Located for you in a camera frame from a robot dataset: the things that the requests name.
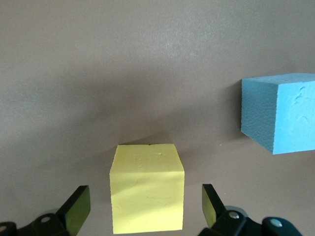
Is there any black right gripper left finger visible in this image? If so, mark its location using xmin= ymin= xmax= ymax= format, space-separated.
xmin=0 ymin=185 xmax=92 ymax=236

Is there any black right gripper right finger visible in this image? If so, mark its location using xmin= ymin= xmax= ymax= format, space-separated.
xmin=198 ymin=183 xmax=301 ymax=236

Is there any yellow foam cube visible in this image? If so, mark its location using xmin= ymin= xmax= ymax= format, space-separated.
xmin=108 ymin=144 xmax=186 ymax=235

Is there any blue foam cube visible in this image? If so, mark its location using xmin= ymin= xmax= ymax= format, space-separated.
xmin=239 ymin=72 xmax=315 ymax=155

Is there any brown table mat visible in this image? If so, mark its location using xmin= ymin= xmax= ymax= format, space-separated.
xmin=0 ymin=0 xmax=315 ymax=236

